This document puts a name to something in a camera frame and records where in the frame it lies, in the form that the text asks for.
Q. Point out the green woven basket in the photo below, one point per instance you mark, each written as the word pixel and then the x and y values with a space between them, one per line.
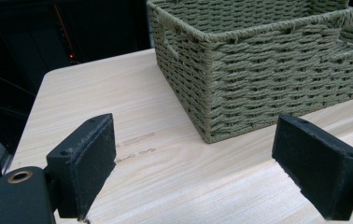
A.
pixel 258 77

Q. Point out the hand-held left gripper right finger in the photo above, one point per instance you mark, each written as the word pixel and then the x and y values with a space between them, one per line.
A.
pixel 317 168

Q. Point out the dark equipment with red light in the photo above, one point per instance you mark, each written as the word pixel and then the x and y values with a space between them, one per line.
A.
pixel 25 40

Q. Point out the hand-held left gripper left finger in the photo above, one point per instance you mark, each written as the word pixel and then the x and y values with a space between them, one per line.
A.
pixel 84 168

